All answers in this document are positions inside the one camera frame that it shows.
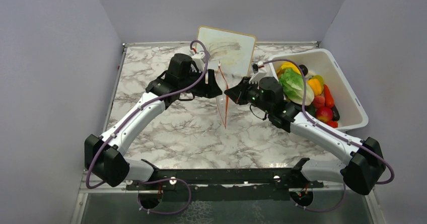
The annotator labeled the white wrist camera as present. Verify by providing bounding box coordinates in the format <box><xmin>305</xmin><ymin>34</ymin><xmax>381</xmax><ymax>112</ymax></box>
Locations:
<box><xmin>190</xmin><ymin>50</ymin><xmax>206</xmax><ymax>72</ymax></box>
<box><xmin>249</xmin><ymin>61</ymin><xmax>267</xmax><ymax>84</ymax></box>

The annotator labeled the red apple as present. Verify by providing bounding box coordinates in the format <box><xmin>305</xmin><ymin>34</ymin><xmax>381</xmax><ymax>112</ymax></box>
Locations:
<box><xmin>316</xmin><ymin>106</ymin><xmax>333</xmax><ymax>122</ymax></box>

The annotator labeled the dark eggplant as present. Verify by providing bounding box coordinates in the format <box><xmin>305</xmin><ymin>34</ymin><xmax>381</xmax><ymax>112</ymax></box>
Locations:
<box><xmin>331</xmin><ymin>105</ymin><xmax>340</xmax><ymax>121</ymax></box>

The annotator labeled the green lettuce head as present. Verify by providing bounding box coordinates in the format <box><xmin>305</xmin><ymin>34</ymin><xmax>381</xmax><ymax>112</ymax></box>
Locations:
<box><xmin>278</xmin><ymin>68</ymin><xmax>315</xmax><ymax>106</ymax></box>

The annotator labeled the red chili pepper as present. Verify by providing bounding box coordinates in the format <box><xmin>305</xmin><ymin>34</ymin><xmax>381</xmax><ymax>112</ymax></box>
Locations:
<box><xmin>323</xmin><ymin>84</ymin><xmax>335</xmax><ymax>108</ymax></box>

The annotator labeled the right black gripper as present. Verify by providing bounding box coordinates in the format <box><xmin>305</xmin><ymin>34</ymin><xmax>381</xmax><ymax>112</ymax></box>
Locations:
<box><xmin>225</xmin><ymin>77</ymin><xmax>272</xmax><ymax>114</ymax></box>

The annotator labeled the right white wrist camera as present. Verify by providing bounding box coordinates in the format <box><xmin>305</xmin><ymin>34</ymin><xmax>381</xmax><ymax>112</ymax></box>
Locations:
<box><xmin>249</xmin><ymin>61</ymin><xmax>267</xmax><ymax>84</ymax></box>

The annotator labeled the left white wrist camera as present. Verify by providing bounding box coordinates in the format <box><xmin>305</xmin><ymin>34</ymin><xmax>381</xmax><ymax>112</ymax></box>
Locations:
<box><xmin>190</xmin><ymin>50</ymin><xmax>206</xmax><ymax>72</ymax></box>

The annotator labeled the red tomato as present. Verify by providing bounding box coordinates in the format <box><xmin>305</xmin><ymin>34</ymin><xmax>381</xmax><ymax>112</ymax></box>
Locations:
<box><xmin>326</xmin><ymin>121</ymin><xmax>338</xmax><ymax>128</ymax></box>

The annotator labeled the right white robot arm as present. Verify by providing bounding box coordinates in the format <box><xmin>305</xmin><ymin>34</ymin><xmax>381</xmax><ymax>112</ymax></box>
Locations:
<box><xmin>225</xmin><ymin>77</ymin><xmax>386</xmax><ymax>195</ymax></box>

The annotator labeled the yellow banana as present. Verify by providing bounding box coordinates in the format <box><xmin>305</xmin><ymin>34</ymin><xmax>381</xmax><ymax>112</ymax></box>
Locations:
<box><xmin>275</xmin><ymin>62</ymin><xmax>302</xmax><ymax>80</ymax></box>

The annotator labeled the pink peach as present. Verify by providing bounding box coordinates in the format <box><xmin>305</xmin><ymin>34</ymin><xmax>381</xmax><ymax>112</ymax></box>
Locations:
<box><xmin>312</xmin><ymin>95</ymin><xmax>325</xmax><ymax>109</ymax></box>

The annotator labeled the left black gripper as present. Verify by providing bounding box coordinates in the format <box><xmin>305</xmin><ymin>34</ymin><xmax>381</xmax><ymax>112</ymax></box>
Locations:
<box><xmin>179</xmin><ymin>66</ymin><xmax>223</xmax><ymax>98</ymax></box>

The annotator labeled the yellow bell pepper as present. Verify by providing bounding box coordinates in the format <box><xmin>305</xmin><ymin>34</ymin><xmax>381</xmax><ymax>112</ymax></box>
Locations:
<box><xmin>307</xmin><ymin>78</ymin><xmax>323</xmax><ymax>96</ymax></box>

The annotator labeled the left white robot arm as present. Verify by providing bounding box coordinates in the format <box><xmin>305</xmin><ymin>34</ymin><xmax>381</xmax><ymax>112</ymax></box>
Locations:
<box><xmin>84</xmin><ymin>51</ymin><xmax>222</xmax><ymax>189</ymax></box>

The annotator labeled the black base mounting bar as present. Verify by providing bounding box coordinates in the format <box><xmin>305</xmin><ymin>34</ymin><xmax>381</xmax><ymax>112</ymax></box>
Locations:
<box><xmin>126</xmin><ymin>159</ymin><xmax>324</xmax><ymax>202</ymax></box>

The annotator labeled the small whiteboard with wood frame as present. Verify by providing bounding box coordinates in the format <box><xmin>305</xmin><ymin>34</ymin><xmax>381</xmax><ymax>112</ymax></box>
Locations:
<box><xmin>197</xmin><ymin>26</ymin><xmax>256</xmax><ymax>77</ymax></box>

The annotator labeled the clear zip top bag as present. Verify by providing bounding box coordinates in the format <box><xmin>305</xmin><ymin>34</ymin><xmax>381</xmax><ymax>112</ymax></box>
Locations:
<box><xmin>215</xmin><ymin>60</ymin><xmax>233</xmax><ymax>129</ymax></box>

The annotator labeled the white plastic bin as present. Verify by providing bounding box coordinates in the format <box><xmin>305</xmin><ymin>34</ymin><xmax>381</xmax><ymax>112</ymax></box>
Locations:
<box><xmin>269</xmin><ymin>49</ymin><xmax>369</xmax><ymax>132</ymax></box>

